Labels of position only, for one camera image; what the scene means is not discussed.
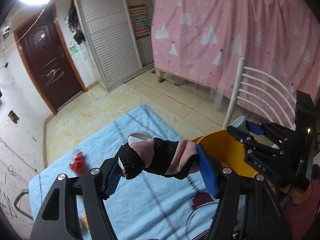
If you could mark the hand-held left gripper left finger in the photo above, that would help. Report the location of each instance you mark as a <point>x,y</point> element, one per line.
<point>112,180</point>

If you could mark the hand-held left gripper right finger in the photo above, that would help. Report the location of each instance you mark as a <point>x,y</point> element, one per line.
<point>206,172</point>

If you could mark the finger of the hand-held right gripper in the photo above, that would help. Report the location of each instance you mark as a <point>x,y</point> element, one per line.
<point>275,133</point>
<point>257,160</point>

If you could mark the yellow bin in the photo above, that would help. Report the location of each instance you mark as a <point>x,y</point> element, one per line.
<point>225,150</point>

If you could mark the black pink sock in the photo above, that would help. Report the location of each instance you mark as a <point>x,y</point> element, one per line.
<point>172,155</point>

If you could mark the white cup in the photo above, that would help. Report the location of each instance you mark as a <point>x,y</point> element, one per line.
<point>237,123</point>

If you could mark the person's right forearm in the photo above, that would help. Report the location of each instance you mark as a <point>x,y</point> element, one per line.
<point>305,220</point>

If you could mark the person's right hand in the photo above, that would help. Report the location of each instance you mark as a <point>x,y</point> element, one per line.
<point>301,195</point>

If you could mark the blue bedsheet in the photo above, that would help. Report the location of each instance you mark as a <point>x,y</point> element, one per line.
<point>140,205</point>

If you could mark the red snack packet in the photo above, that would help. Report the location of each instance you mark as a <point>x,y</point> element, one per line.
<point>77,163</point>

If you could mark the pink tree-print curtain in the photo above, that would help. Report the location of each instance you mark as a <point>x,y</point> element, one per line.
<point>225,30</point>

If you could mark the brown door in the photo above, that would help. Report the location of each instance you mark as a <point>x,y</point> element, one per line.
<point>50,60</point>

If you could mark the white slatted wardrobe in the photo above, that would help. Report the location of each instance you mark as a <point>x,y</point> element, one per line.
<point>110,35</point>

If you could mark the colourful grid chart poster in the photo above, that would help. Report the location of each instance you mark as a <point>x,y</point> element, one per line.
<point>139,21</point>

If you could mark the black hanging bags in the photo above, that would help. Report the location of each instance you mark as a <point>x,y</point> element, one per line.
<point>73,17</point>

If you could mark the grey metal chair frame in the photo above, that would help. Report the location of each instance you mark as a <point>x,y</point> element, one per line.
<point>18,205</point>

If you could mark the wooden bed frame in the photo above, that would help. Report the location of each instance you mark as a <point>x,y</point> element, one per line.
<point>160,75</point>

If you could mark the small dark wall picture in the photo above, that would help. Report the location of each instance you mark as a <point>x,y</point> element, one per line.
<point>13,116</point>

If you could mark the green wall sticker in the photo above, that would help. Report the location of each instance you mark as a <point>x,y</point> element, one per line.
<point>73,49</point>

